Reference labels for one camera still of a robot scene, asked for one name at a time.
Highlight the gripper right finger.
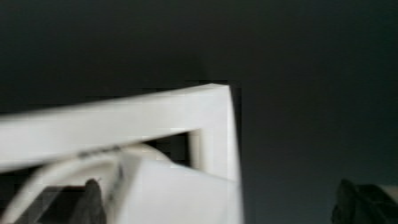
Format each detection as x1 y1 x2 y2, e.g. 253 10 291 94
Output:
330 179 398 224

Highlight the white front barrier rail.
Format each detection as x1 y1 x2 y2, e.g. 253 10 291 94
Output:
0 83 232 174

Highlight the white right barrier block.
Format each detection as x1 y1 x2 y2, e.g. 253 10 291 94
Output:
189 84 239 181

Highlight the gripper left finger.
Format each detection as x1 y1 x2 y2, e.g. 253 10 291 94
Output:
14 179 106 224

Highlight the white stool leg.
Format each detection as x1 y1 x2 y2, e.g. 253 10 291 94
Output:
115 154 243 224

